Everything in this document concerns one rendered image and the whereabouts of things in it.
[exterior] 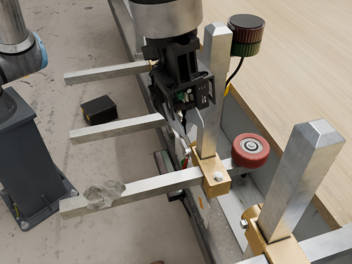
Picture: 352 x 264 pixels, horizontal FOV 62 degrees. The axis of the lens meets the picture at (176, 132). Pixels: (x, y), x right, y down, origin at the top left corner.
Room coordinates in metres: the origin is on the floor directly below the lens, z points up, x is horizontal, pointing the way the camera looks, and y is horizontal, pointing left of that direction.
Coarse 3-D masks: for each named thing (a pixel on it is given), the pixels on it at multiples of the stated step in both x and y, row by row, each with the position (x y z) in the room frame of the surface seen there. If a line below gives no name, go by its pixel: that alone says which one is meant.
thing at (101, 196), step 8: (96, 184) 0.36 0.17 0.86; (104, 184) 0.35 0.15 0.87; (112, 184) 0.36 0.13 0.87; (120, 184) 0.35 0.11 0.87; (88, 192) 0.34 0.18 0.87; (96, 192) 0.33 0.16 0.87; (104, 192) 0.33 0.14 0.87; (112, 192) 0.33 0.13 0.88; (120, 192) 0.34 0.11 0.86; (96, 200) 0.31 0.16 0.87; (104, 200) 0.32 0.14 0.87; (112, 200) 0.32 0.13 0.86; (96, 208) 0.30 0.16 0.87
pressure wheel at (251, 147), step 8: (240, 136) 0.46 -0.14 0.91; (248, 136) 0.46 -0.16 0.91; (256, 136) 0.46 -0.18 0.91; (240, 144) 0.44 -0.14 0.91; (248, 144) 0.43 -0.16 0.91; (256, 144) 0.44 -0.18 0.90; (264, 144) 0.43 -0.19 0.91; (232, 152) 0.43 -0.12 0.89; (240, 152) 0.41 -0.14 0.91; (248, 152) 0.41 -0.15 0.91; (256, 152) 0.41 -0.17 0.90; (264, 152) 0.41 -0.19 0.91; (240, 160) 0.40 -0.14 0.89; (248, 160) 0.39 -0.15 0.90; (256, 160) 0.39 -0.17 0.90; (264, 160) 0.40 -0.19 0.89; (248, 168) 0.39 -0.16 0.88; (256, 168) 0.39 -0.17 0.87
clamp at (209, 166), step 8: (192, 144) 0.47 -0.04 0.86; (192, 152) 0.45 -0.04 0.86; (216, 152) 0.44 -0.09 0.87; (192, 160) 0.45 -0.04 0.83; (200, 160) 0.42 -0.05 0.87; (208, 160) 0.42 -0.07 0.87; (216, 160) 0.42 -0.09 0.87; (200, 168) 0.40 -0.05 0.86; (208, 168) 0.40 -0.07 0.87; (216, 168) 0.40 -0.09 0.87; (224, 168) 0.40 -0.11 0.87; (208, 176) 0.37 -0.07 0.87; (224, 176) 0.37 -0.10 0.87; (208, 184) 0.36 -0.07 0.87; (216, 184) 0.35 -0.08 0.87; (224, 184) 0.36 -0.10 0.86; (208, 192) 0.35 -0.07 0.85; (216, 192) 0.35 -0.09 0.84; (224, 192) 0.36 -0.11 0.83
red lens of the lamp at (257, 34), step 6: (228, 18) 0.47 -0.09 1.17; (228, 24) 0.45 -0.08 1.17; (264, 24) 0.45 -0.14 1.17; (234, 30) 0.44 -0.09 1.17; (240, 30) 0.43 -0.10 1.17; (246, 30) 0.43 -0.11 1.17; (252, 30) 0.43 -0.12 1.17; (258, 30) 0.43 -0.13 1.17; (234, 36) 0.43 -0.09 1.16; (240, 36) 0.43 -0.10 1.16; (246, 36) 0.43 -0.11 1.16; (252, 36) 0.43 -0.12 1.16; (258, 36) 0.43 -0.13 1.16; (246, 42) 0.43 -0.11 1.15; (252, 42) 0.43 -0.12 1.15
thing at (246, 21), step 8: (232, 16) 0.47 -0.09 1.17; (240, 16) 0.47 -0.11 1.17; (248, 16) 0.47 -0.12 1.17; (256, 16) 0.47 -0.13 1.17; (232, 24) 0.45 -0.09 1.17; (240, 24) 0.44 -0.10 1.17; (248, 24) 0.44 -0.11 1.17; (256, 24) 0.44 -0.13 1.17; (232, 40) 0.44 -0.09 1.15; (232, 56) 0.43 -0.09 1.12; (240, 64) 0.46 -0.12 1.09
